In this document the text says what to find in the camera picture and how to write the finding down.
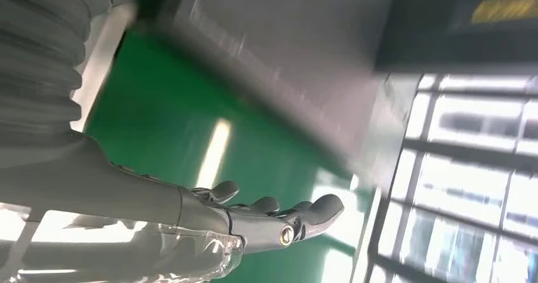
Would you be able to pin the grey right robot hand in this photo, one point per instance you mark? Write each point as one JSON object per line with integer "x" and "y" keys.
{"x": 105, "y": 205}

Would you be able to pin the black inbound scanner machine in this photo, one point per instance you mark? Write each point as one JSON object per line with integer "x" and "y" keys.
{"x": 420, "y": 29}

